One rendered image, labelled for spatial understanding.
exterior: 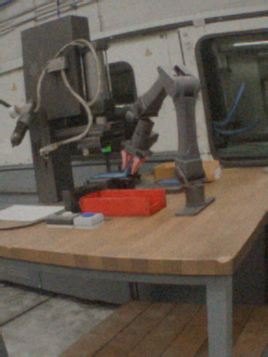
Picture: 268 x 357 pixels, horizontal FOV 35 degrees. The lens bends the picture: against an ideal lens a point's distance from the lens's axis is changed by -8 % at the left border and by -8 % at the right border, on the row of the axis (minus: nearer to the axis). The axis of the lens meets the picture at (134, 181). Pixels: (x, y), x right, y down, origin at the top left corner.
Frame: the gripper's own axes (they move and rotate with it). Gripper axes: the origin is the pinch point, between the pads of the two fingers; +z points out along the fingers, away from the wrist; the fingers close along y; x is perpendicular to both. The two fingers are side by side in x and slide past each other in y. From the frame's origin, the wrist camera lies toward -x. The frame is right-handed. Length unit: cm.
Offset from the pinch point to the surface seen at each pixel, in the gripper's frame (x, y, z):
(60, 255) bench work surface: 58, -15, 7
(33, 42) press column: 7, 58, -33
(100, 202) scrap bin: 24.5, -5.1, 4.7
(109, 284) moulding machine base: -67, 15, 95
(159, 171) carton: -24.0, -2.6, 3.7
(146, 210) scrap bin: 24.5, -20.1, -0.4
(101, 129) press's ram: 3.1, 14.1, -10.0
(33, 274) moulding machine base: -71, 72, 129
